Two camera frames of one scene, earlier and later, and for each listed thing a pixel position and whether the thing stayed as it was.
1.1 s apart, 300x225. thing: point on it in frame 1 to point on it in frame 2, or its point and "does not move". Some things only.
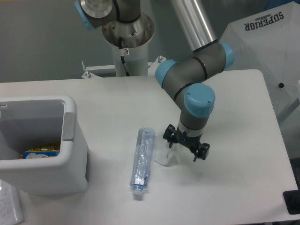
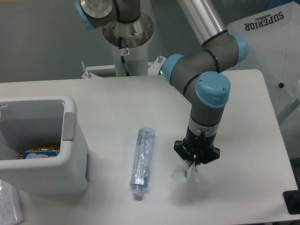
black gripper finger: x=202 y=151 to x=212 y=154
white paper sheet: x=11 y=209 does not move
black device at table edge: x=292 y=198 does not move
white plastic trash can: x=27 y=122 does not move
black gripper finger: x=170 y=135 to x=180 y=148
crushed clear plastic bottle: x=142 y=160 does not move
